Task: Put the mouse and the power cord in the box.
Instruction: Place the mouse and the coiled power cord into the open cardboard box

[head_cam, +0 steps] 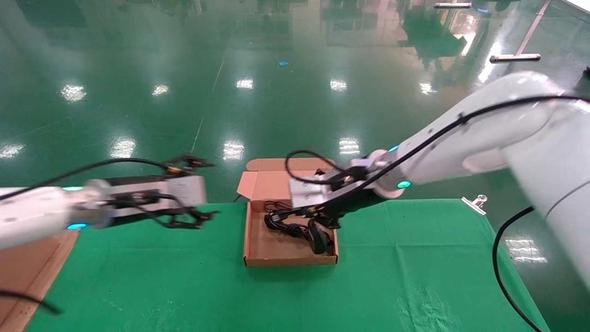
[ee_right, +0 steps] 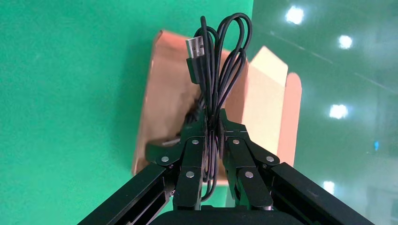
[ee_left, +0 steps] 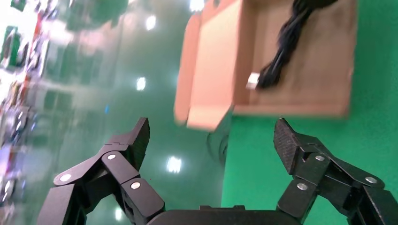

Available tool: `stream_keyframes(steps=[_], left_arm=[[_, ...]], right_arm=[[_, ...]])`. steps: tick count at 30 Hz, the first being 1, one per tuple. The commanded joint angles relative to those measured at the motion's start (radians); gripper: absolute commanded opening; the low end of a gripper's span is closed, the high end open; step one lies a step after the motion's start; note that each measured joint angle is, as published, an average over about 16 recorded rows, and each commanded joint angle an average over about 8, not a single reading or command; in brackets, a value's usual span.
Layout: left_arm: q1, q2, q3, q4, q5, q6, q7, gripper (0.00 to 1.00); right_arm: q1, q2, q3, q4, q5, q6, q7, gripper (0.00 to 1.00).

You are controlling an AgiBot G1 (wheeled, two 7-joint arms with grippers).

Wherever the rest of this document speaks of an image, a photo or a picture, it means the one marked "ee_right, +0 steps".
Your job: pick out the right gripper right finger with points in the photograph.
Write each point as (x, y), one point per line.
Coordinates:
(245, 161)

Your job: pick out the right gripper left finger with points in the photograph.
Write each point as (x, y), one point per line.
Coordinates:
(192, 161)

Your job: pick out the open brown cardboard box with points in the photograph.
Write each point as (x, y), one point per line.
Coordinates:
(168, 93)

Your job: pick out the blue scrap on floor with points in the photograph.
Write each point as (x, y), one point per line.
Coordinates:
(376, 146)

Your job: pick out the green table cloth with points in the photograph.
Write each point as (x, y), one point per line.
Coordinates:
(62, 93)

